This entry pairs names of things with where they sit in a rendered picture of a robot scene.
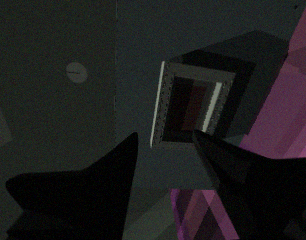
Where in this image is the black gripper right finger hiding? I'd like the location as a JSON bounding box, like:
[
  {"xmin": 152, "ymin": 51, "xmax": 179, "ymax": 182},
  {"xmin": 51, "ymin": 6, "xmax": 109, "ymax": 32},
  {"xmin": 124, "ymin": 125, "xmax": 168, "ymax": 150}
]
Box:
[{"xmin": 192, "ymin": 129, "xmax": 306, "ymax": 239}]

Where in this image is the dark picture frame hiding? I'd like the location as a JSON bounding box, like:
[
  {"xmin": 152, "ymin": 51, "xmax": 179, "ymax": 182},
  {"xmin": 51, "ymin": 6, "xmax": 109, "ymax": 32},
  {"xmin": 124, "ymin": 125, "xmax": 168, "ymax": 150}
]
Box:
[{"xmin": 150, "ymin": 60, "xmax": 237, "ymax": 151}]

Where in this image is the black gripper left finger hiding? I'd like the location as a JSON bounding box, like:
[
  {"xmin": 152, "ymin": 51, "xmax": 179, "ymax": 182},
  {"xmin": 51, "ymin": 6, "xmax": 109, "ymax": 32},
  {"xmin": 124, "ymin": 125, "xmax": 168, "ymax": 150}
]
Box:
[{"xmin": 5, "ymin": 132, "xmax": 138, "ymax": 240}]

